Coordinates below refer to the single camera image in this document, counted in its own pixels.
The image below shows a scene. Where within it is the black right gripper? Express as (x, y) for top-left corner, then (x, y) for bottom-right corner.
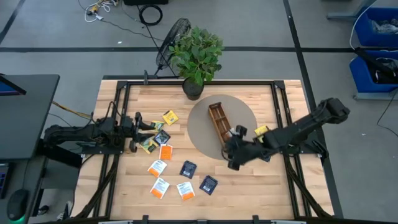
(222, 124), (268, 171)

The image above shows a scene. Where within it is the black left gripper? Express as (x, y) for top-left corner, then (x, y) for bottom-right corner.
(123, 111), (156, 154)

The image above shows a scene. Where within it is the lemon lime tea packet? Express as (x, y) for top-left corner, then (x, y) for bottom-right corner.
(139, 138), (159, 155)

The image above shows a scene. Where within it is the black green tea packet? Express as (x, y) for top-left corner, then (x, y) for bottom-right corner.
(154, 129), (172, 146)

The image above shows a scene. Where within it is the white and orange tea packet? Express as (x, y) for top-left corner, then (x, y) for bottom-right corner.
(147, 159), (168, 178)
(149, 177), (170, 200)
(176, 181), (196, 201)

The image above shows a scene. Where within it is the dark blue tea packet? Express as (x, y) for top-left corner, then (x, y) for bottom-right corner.
(179, 160), (198, 180)
(199, 175), (219, 196)

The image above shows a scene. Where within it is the yellow tea packet black label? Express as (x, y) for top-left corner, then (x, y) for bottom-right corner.
(162, 110), (180, 126)

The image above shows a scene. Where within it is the wooden tea organizer box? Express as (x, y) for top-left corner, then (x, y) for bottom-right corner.
(208, 101), (237, 147)

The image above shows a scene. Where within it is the yellow tea packet blue print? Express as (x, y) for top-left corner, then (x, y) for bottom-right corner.
(254, 124), (271, 142)

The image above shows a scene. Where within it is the round grey mat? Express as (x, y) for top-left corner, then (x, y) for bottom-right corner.
(187, 94), (258, 161)

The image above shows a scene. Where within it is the green potted plant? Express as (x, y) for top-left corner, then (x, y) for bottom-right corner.
(167, 26), (225, 101)

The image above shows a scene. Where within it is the black standing fan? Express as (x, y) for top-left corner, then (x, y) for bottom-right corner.
(155, 17), (192, 78)

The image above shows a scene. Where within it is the black desk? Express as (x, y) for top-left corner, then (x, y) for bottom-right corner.
(0, 73), (60, 224)

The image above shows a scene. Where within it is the black floor box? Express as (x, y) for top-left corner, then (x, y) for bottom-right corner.
(123, 0), (169, 6)

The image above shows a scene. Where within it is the desk monitor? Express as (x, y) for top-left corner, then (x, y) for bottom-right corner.
(0, 74), (27, 96)

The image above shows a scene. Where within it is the black computer mouse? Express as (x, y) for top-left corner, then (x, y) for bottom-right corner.
(6, 189), (29, 222)

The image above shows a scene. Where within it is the blue storage bin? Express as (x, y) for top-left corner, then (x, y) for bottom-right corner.
(349, 51), (398, 94)
(354, 6), (398, 47)

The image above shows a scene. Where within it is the black keyboard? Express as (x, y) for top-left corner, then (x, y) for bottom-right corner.
(0, 164), (10, 200)

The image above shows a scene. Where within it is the black tripod bar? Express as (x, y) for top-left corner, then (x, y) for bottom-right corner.
(354, 46), (393, 78)

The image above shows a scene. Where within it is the black aluminium table frame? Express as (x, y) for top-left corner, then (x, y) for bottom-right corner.
(71, 80), (333, 224)

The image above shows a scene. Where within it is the yellow cable bundle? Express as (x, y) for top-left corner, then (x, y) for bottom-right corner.
(51, 101), (94, 121)

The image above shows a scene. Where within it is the coiled black cable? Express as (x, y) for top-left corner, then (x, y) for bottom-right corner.
(138, 3), (164, 26)

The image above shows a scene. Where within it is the white cable bundle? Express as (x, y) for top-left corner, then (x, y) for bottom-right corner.
(83, 0), (119, 23)

